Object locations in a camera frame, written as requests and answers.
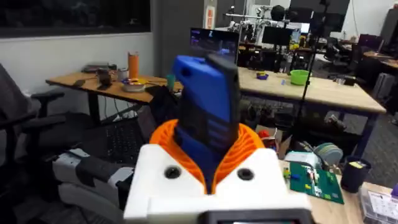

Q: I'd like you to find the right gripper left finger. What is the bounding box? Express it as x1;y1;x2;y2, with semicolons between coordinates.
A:
123;119;208;220

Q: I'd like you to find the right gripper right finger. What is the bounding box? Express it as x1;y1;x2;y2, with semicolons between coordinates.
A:
211;123;312;205

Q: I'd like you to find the blue electric screwdriver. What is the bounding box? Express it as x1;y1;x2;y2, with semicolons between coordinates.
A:
172;53;242;194

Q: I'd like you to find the cardboard box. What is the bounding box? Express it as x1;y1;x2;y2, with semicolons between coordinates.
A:
255;124;294;160

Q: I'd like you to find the black laptop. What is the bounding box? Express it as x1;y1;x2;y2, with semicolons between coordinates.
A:
82;117;147;164

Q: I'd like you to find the green board with toy blocks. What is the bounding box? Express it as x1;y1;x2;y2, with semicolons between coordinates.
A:
289;161;345;205

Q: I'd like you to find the grey tape roll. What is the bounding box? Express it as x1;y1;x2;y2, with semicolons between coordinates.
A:
313;142;344;166

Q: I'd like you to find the white bowl with yellow contents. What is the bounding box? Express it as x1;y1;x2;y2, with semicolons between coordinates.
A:
121;77;147;93

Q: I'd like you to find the teal cup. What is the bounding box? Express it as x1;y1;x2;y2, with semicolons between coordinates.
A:
165;73;176;91

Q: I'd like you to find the black cup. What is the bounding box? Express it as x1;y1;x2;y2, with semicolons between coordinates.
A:
340;156;372;194

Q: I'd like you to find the green bowl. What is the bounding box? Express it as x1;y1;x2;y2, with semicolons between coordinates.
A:
289;69;311;86

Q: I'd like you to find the large pale wooden table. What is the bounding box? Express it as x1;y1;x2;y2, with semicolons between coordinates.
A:
237;66;387;158

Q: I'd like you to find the wooden desk with black legs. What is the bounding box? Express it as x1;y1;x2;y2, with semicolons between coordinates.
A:
45;71;184;126

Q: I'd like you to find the black tripod stand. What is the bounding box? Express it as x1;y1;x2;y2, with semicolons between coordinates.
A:
291;0;331;142

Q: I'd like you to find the black mug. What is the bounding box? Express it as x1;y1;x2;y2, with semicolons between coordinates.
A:
96;68;113;88

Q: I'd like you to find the orange bottle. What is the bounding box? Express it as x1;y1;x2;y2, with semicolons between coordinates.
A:
127;51;140;80

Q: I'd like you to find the clear plastic box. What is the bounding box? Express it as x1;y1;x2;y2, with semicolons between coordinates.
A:
358;182;398;224

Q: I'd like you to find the computer monitor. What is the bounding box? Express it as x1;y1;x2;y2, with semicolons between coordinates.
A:
190;27;241;64

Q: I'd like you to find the black office chair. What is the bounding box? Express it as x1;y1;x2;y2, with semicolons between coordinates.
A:
0;63;68;190

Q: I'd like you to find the white and red wall sign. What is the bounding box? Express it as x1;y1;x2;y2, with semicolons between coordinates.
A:
203;5;217;30

